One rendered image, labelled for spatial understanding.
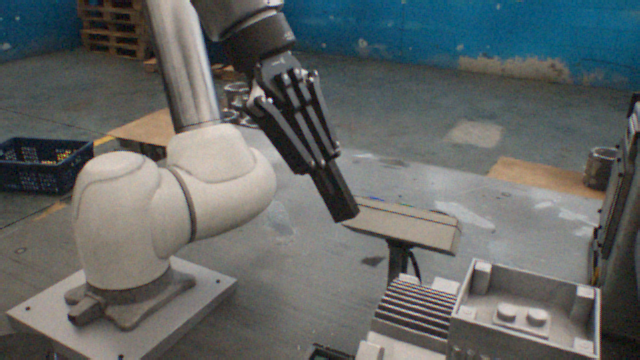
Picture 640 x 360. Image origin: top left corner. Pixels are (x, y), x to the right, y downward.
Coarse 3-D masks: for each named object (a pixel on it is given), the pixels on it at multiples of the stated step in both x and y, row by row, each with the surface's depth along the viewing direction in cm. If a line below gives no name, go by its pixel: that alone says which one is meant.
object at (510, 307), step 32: (480, 288) 51; (512, 288) 52; (544, 288) 50; (576, 288) 48; (480, 320) 48; (512, 320) 46; (544, 320) 46; (576, 320) 48; (448, 352) 46; (480, 352) 45; (512, 352) 43; (544, 352) 42; (576, 352) 41
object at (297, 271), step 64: (384, 192) 141; (448, 192) 141; (512, 192) 141; (0, 256) 113; (64, 256) 113; (192, 256) 113; (256, 256) 113; (320, 256) 113; (384, 256) 113; (448, 256) 113; (512, 256) 113; (576, 256) 113; (0, 320) 94; (256, 320) 94; (320, 320) 94
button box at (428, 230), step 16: (368, 208) 77; (384, 208) 76; (400, 208) 75; (416, 208) 74; (352, 224) 77; (368, 224) 76; (384, 224) 75; (400, 224) 74; (416, 224) 73; (432, 224) 73; (448, 224) 72; (400, 240) 74; (416, 240) 73; (432, 240) 72; (448, 240) 71
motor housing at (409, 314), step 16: (400, 288) 54; (416, 288) 54; (432, 288) 55; (384, 304) 52; (400, 304) 52; (416, 304) 52; (432, 304) 52; (448, 304) 51; (384, 320) 51; (400, 320) 50; (416, 320) 50; (432, 320) 50; (448, 320) 50; (368, 336) 51; (384, 336) 51; (400, 336) 50; (416, 336) 49; (432, 336) 48; (384, 352) 50; (400, 352) 49; (416, 352) 49; (432, 352) 49
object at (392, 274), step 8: (392, 240) 78; (392, 248) 78; (400, 248) 77; (408, 248) 78; (392, 256) 79; (400, 256) 78; (408, 256) 80; (392, 264) 79; (400, 264) 79; (416, 264) 82; (392, 272) 80; (400, 272) 79; (416, 272) 83; (392, 280) 81
